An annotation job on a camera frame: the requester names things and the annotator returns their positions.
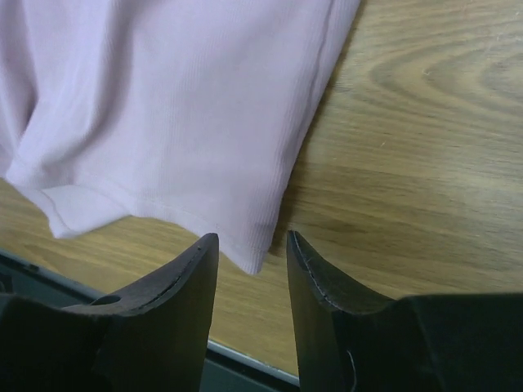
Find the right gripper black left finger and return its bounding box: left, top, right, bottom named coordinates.
left=1, top=234, right=219, bottom=391

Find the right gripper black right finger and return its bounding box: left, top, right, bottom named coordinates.
left=286, top=231, right=522, bottom=391

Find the pink tank top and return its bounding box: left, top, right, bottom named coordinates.
left=1, top=1, right=359, bottom=274

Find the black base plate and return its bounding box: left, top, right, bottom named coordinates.
left=1, top=251, right=300, bottom=392

